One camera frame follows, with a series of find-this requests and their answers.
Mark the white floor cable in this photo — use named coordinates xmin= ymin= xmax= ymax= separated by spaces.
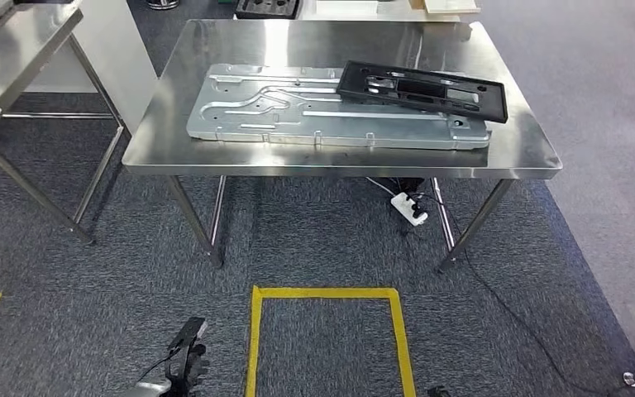
xmin=365 ymin=176 xmax=401 ymax=199

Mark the stainless steel side table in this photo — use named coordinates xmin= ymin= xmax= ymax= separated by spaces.
xmin=0 ymin=0 xmax=127 ymax=246

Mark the stainless steel workbench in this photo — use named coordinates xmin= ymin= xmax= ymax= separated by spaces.
xmin=122 ymin=19 xmax=564 ymax=274

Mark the stamped silver metal plate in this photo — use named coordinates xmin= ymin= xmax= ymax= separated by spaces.
xmin=185 ymin=63 xmax=492 ymax=150

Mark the white power strip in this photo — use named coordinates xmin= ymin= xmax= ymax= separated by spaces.
xmin=389 ymin=191 xmax=429 ymax=227

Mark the flat white box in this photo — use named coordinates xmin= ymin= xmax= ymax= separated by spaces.
xmin=314 ymin=0 xmax=380 ymax=17

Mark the black floor cable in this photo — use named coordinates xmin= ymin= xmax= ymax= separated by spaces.
xmin=416 ymin=194 xmax=633 ymax=397

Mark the black foam tray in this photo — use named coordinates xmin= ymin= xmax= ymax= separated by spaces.
xmin=234 ymin=0 xmax=303 ymax=20

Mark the black plastic panel part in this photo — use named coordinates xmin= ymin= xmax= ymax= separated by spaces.
xmin=335 ymin=60 xmax=509 ymax=124

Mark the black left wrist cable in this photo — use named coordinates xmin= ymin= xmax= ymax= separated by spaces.
xmin=136 ymin=350 xmax=179 ymax=385

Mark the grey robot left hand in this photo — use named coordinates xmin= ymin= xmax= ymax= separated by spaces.
xmin=164 ymin=342 xmax=210 ymax=397

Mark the white cabinet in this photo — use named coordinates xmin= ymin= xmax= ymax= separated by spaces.
xmin=24 ymin=0 xmax=159 ymax=138

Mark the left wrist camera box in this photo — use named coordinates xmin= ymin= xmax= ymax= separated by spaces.
xmin=166 ymin=316 xmax=209 ymax=352

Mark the beige board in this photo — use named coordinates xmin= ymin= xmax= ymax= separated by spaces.
xmin=409 ymin=0 xmax=483 ymax=15

